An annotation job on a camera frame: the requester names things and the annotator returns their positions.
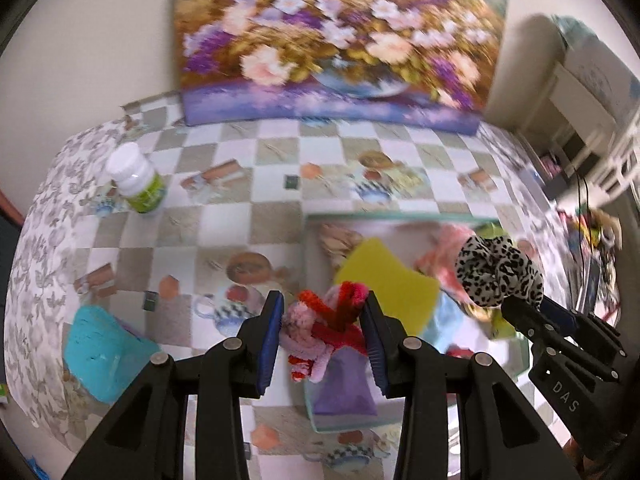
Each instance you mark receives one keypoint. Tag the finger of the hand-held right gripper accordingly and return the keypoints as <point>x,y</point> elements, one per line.
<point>560,314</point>
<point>530,322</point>

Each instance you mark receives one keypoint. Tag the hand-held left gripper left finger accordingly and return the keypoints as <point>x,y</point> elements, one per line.
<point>270,345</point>

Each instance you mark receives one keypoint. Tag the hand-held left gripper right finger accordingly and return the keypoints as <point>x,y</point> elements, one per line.
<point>375,350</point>

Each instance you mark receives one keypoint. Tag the red pink chenille toy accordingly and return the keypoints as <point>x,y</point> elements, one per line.
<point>310,325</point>

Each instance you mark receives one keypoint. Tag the purple cloth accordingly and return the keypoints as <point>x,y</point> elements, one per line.
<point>345,385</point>

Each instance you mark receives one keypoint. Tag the leopard print scrunchie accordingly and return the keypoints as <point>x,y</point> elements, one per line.
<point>495,270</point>

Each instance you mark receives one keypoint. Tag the yellow sponge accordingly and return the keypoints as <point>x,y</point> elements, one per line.
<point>385,280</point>

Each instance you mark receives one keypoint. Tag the blue face mask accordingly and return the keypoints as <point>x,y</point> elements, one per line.
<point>447,317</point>

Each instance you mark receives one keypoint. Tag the teal rimmed white tray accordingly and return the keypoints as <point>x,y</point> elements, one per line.
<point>327,425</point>

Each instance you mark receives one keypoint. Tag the lime green cloth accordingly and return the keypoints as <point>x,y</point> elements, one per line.
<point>492,232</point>

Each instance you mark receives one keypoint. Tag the pink floral scrunchie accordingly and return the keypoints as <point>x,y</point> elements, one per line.
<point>440,260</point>

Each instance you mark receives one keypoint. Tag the smartphone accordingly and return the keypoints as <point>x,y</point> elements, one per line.
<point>587,285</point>

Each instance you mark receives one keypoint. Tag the pile of small trinkets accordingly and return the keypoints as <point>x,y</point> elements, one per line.
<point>600,230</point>

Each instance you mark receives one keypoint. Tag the white lattice rack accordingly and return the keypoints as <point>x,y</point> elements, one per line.
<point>622,155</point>

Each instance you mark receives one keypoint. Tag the white capped green bottle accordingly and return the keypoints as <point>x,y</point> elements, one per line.
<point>137,180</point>

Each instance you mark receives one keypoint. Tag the grey leaf tablecloth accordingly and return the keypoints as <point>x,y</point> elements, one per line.
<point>45,240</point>

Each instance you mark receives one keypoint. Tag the pale teal cloth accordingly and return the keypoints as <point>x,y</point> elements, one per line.
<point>570,27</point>

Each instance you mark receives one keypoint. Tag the floral painting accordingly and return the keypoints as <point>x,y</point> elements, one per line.
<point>325,35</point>

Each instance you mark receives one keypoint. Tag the white frame shelf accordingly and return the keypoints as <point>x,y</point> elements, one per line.
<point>575,105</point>

